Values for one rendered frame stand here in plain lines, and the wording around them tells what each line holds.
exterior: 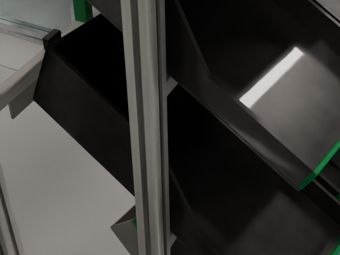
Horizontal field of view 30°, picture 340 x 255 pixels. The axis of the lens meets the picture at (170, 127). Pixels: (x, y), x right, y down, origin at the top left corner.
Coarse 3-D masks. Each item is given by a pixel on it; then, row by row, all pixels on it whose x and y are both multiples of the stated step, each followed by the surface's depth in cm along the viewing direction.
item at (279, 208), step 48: (48, 48) 49; (96, 48) 57; (48, 96) 53; (96, 96) 49; (192, 96) 61; (96, 144) 52; (192, 144) 58; (240, 144) 60; (192, 192) 55; (240, 192) 57; (288, 192) 58; (192, 240) 51; (240, 240) 54; (288, 240) 56; (336, 240) 57
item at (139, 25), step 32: (128, 0) 36; (160, 0) 37; (128, 32) 38; (160, 32) 38; (128, 64) 39; (160, 64) 40; (128, 96) 41; (160, 96) 41; (160, 128) 43; (160, 160) 44; (0, 192) 59; (160, 192) 46; (0, 224) 60; (160, 224) 48
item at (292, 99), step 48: (96, 0) 43; (192, 0) 46; (240, 0) 48; (288, 0) 49; (192, 48) 39; (240, 48) 45; (288, 48) 47; (336, 48) 48; (240, 96) 43; (288, 96) 44; (336, 96) 46; (288, 144) 39; (336, 144) 40
